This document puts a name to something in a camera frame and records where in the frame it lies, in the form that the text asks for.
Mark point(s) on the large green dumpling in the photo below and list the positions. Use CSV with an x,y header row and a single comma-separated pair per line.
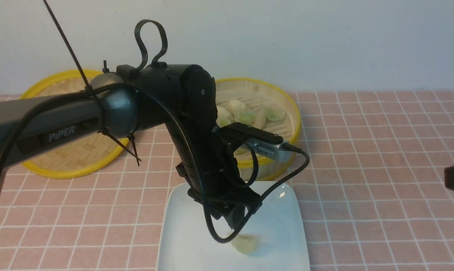
x,y
246,243

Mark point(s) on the green dumpling back right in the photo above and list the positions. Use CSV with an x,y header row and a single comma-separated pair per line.
x,y
274,114

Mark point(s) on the pale dumpling centre left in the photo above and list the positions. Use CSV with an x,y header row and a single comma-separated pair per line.
x,y
223,113

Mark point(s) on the white square ceramic plate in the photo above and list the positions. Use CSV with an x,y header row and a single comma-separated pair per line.
x,y
186,245

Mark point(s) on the yellow rimmed bamboo steamer basket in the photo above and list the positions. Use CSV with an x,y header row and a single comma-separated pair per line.
x,y
257,94

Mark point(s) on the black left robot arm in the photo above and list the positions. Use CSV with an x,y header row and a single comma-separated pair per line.
x,y
119,104

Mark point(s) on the green dumpling centre back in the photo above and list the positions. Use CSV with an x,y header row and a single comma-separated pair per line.
x,y
246,117

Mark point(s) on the yellow rimmed bamboo steamer lid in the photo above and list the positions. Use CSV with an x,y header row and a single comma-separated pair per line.
x,y
76,159

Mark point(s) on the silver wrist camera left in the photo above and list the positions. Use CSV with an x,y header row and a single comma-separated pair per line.
x,y
263,143

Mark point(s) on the white dumpling back middle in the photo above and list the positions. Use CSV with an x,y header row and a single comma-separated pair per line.
x,y
234,106

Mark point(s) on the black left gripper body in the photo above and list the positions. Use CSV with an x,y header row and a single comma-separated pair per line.
x,y
209,166

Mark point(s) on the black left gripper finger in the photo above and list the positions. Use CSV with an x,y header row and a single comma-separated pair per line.
x,y
237,218

